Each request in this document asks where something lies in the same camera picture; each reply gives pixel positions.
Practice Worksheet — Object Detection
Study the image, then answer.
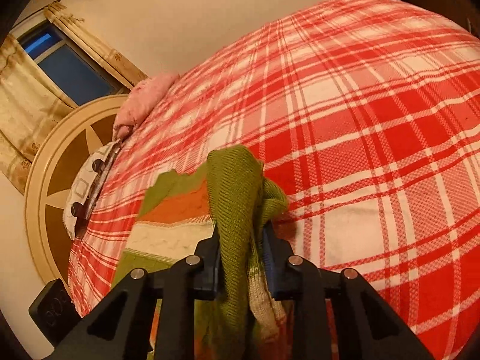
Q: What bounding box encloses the green striped knit sweater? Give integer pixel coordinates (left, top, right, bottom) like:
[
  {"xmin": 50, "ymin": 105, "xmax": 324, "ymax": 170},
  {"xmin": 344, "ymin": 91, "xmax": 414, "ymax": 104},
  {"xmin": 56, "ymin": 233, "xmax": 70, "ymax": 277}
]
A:
[{"xmin": 114, "ymin": 145, "xmax": 292, "ymax": 359}]

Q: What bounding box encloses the black device at left edge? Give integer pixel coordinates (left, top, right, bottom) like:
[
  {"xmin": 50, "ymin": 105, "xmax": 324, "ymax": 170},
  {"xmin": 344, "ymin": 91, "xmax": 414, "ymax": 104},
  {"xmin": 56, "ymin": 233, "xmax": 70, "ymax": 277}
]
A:
[{"xmin": 28, "ymin": 279, "xmax": 81, "ymax": 348}]

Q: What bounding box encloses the white grey patterned pillow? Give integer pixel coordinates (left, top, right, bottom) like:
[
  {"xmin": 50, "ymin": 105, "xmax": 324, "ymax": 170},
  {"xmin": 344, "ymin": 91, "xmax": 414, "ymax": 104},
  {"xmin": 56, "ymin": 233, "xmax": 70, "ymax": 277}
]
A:
[{"xmin": 63, "ymin": 140, "xmax": 121, "ymax": 241}]

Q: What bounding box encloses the beige round headboard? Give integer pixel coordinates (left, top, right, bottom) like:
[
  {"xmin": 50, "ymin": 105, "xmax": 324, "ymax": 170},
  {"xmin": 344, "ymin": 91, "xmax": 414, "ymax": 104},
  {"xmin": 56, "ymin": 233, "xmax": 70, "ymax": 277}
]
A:
[{"xmin": 24, "ymin": 94, "xmax": 127, "ymax": 284}]

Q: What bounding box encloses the red white plaid bedspread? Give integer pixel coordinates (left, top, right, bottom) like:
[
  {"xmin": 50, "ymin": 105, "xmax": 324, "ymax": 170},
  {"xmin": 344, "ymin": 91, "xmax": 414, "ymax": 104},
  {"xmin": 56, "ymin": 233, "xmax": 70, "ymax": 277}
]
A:
[{"xmin": 68, "ymin": 0, "xmax": 479, "ymax": 359}]

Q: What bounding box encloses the pink pillow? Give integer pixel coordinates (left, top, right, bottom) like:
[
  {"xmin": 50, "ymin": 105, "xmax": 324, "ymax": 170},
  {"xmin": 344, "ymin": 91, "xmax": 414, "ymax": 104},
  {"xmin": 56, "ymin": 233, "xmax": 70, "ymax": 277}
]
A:
[{"xmin": 112, "ymin": 73, "xmax": 180, "ymax": 141}]

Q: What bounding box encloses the beige patterned curtain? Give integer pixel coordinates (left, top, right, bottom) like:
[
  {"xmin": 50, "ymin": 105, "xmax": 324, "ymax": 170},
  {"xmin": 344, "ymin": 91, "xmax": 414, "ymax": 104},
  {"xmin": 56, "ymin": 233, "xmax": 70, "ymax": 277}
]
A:
[{"xmin": 1, "ymin": 2, "xmax": 146, "ymax": 194}]

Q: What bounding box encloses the dark blue window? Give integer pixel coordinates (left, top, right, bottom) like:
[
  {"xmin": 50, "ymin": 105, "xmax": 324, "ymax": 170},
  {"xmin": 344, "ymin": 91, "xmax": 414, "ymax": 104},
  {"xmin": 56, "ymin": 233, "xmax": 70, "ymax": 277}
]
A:
[{"xmin": 19, "ymin": 22, "xmax": 127, "ymax": 106}]

